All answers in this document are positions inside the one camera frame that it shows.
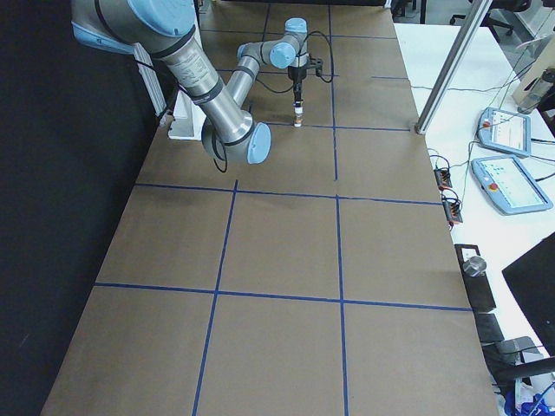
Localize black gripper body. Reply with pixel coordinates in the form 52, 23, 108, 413
287, 65, 307, 83

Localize white brass PPR valve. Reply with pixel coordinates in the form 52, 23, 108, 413
293, 107, 304, 127

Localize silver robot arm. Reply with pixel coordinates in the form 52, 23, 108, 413
71, 0, 308, 165

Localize far orange black connector box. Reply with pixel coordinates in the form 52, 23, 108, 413
434, 167, 453, 191

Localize orange black connector box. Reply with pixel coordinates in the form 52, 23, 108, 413
441, 196, 463, 226
434, 167, 453, 191

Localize near orange black connector box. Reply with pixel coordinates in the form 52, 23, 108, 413
441, 196, 463, 226

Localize far teach pendant tablet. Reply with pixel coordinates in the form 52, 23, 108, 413
477, 107, 532, 158

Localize teach pendant tablet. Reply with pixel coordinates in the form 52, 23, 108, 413
477, 107, 532, 158
471, 155, 553, 215

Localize near teach pendant tablet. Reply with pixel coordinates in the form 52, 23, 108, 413
471, 155, 553, 215

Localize wooden board stand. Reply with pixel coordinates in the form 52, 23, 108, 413
513, 33, 554, 114

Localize black office chair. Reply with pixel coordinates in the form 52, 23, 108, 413
449, 0, 533, 43

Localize silver metal cylinder weight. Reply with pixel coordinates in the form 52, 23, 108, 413
462, 256, 486, 277

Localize black box under cylinder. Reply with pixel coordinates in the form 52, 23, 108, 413
454, 244, 496, 313

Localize black monitor corner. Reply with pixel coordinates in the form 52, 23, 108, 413
502, 234, 555, 355

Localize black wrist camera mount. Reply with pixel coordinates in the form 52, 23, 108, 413
304, 55, 323, 78

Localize black camera cable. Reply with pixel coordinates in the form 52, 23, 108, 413
255, 29, 335, 93

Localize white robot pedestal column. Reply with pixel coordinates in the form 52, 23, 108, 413
168, 91, 206, 141

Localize aluminium frame post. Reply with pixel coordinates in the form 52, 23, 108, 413
415, 0, 493, 135

